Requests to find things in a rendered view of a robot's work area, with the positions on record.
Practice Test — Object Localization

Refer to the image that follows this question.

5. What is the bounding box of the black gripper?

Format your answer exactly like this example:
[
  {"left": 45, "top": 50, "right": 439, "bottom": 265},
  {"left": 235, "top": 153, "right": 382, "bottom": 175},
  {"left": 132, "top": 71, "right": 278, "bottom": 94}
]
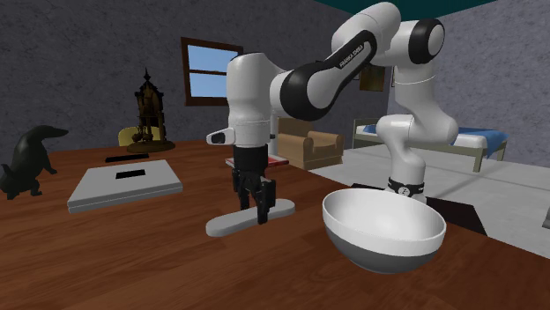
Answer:
[{"left": 231, "top": 144, "right": 277, "bottom": 225}]

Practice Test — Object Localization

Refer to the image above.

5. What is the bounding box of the grey flat oblong slab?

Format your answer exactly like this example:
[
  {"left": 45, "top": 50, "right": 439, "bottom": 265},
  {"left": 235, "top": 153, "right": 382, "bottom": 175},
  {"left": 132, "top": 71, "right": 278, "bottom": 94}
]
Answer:
[{"left": 204, "top": 198, "right": 297, "bottom": 239}]

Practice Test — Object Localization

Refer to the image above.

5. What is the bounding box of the red book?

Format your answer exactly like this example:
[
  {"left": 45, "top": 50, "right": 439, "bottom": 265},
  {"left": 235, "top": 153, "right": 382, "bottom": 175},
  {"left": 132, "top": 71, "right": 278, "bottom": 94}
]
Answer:
[{"left": 225, "top": 155, "right": 290, "bottom": 168}]

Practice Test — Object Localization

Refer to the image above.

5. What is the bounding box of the tan armchair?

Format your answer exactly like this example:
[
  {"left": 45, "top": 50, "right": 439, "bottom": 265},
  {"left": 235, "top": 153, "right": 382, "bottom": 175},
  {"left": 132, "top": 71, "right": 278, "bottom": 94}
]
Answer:
[{"left": 277, "top": 116, "right": 346, "bottom": 172}]

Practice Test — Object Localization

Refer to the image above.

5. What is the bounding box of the brown framed window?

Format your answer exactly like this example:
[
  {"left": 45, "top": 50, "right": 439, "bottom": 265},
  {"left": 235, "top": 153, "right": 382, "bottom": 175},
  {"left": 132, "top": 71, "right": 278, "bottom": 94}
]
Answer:
[{"left": 180, "top": 36, "right": 245, "bottom": 107}]

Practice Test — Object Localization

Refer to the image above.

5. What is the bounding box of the black flat phone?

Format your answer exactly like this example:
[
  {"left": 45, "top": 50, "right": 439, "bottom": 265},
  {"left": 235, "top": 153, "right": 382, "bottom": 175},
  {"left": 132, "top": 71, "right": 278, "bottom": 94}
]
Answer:
[{"left": 105, "top": 152, "right": 151, "bottom": 164}]

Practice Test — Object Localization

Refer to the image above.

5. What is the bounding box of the white and grey bowl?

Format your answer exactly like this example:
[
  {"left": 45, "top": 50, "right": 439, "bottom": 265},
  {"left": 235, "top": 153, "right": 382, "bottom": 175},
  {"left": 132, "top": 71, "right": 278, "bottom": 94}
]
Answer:
[{"left": 322, "top": 188, "right": 448, "bottom": 275}]

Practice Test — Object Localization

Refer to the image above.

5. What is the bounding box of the ornate brown clock figure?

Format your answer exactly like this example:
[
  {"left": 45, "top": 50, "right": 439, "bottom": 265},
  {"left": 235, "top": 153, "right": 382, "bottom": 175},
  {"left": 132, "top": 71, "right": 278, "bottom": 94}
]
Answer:
[{"left": 126, "top": 67, "right": 177, "bottom": 155}]

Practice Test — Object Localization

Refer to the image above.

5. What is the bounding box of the yellow chair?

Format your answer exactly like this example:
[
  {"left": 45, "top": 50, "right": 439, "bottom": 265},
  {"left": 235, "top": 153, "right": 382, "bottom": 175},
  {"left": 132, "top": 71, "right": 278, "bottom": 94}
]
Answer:
[{"left": 117, "top": 126, "right": 167, "bottom": 147}]

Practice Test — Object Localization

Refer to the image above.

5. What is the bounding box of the grey flat box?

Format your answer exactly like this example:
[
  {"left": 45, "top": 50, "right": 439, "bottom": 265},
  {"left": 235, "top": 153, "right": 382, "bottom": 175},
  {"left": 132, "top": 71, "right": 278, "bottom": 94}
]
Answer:
[{"left": 66, "top": 159, "right": 184, "bottom": 215}]

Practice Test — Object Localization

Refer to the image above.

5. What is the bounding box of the dark robot stand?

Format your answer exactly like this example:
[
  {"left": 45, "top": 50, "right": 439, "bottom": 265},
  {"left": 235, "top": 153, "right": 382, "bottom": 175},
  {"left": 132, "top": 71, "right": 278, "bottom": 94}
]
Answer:
[{"left": 350, "top": 182, "right": 489, "bottom": 237}]

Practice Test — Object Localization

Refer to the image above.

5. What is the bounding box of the black animal figure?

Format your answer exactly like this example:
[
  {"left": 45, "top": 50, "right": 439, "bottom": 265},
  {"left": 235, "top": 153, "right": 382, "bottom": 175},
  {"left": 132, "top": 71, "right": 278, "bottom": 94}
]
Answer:
[{"left": 0, "top": 125, "right": 70, "bottom": 201}]

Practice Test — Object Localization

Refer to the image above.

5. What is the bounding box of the bed with blue blanket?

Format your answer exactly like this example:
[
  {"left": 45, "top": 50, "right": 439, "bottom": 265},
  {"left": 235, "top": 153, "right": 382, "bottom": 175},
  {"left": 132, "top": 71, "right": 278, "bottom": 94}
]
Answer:
[{"left": 352, "top": 117, "right": 510, "bottom": 173}]

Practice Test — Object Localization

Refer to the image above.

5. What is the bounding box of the brown wall picture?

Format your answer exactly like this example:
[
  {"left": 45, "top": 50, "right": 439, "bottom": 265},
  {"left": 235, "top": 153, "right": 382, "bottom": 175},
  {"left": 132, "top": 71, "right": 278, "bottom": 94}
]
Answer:
[{"left": 358, "top": 63, "right": 386, "bottom": 93}]

